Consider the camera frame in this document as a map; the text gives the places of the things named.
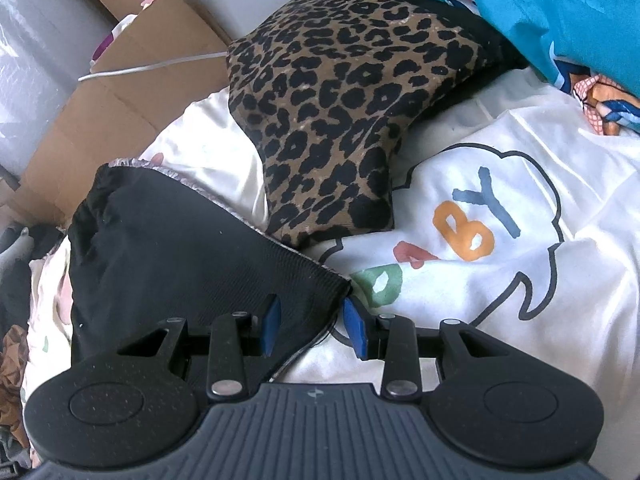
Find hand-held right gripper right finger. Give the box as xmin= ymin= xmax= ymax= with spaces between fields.
xmin=342 ymin=297 xmax=493 ymax=402

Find white printed blanket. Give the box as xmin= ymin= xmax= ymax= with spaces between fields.
xmin=22 ymin=67 xmax=640 ymax=480

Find white cable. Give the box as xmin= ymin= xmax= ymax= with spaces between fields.
xmin=77 ymin=50 xmax=231 ymax=82

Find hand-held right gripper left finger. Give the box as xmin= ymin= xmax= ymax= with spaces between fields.
xmin=116 ymin=294 xmax=283 ymax=402

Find teal garment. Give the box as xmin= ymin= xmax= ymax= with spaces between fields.
xmin=412 ymin=0 xmax=640 ymax=98

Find pile of dark clothes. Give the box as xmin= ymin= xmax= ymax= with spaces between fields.
xmin=0 ymin=225 xmax=68 ymax=461

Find bubble wrap roll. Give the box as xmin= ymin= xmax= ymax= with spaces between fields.
xmin=0 ymin=0 xmax=126 ymax=181

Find black shorts with grey print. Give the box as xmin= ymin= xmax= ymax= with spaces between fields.
xmin=67 ymin=162 xmax=353 ymax=386

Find pink and white bag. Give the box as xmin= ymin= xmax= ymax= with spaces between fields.
xmin=95 ymin=0 xmax=161 ymax=58

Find orange checked cloth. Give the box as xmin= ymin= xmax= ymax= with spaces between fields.
xmin=572 ymin=72 xmax=640 ymax=137

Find leopard print pillow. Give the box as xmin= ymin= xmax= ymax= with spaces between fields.
xmin=225 ymin=0 xmax=501 ymax=248

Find large brown cardboard box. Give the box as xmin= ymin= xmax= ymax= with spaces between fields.
xmin=20 ymin=0 xmax=236 ymax=226

